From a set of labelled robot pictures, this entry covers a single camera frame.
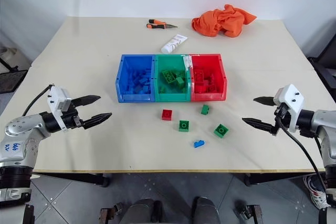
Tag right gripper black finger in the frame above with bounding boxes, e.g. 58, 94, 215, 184
253, 96, 276, 107
241, 117, 276, 133

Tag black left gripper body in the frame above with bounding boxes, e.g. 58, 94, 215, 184
60, 105, 85, 131

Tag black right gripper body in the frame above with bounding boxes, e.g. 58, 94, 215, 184
271, 102, 290, 137

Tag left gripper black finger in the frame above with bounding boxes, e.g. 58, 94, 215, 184
81, 112, 113, 130
71, 94, 102, 107

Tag blue plastic storage bin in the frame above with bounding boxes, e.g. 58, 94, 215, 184
115, 54, 156, 103

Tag red plastic storage bin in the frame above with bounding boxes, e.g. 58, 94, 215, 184
188, 53, 227, 102

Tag black furniture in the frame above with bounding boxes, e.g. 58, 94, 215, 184
306, 33, 336, 90

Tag long red toy brick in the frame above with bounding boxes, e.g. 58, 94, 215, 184
194, 69, 205, 83

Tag black mesh box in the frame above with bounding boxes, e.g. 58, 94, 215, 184
0, 69, 29, 94

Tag green plastic storage bin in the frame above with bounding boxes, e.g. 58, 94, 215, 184
153, 54, 192, 103

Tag long green toy brick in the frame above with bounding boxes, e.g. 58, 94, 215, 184
161, 69, 177, 85

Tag white bag with black stand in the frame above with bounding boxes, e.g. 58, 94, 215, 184
0, 47, 32, 73

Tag crumpled orange cloth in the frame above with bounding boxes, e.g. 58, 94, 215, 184
191, 4, 258, 38

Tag dark rounded shape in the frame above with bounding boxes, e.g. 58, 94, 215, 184
192, 196, 221, 224
125, 198, 163, 224

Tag white tube with script print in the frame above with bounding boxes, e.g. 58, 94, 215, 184
161, 34, 189, 54

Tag orange and black pliers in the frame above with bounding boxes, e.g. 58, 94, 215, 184
146, 19, 179, 30

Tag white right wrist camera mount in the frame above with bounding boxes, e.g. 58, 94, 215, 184
272, 83, 306, 133

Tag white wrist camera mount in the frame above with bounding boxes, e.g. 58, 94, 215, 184
47, 85, 72, 132
272, 83, 306, 133

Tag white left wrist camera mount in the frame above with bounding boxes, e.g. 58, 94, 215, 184
47, 85, 72, 132

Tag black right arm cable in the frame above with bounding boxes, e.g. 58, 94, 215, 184
276, 104, 330, 224

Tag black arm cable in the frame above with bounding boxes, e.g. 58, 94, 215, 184
276, 104, 330, 224
22, 84, 55, 117

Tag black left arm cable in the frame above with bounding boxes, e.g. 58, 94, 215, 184
22, 84, 55, 117

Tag black table frame bar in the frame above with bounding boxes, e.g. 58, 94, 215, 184
243, 172, 327, 187
31, 172, 110, 188

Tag rusty metal bracket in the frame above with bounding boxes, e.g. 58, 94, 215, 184
99, 202, 124, 224
234, 202, 264, 224

